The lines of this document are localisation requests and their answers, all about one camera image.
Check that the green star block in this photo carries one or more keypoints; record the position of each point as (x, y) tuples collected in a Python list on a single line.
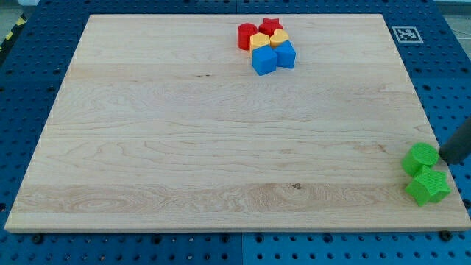
[(428, 186)]

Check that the red star block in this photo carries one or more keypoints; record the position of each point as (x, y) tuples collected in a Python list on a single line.
[(269, 25)]

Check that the wooden board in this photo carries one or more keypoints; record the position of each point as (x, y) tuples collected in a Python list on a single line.
[(162, 125)]

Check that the blue cube block front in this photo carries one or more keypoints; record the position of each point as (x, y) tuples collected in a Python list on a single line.
[(264, 60)]

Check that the blue block rear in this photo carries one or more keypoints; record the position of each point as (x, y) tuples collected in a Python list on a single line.
[(286, 55)]

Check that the yellow hexagon block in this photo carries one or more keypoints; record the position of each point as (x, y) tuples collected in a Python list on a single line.
[(258, 40)]

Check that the red cylinder block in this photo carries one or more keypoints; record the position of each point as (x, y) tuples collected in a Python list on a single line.
[(244, 32)]

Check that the yellow heart block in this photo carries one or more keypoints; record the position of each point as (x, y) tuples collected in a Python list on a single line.
[(278, 37)]

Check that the green cylinder block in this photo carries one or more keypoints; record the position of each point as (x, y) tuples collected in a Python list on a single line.
[(420, 154)]

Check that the white fiducial marker tag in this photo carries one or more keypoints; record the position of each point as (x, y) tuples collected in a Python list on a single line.
[(406, 34)]

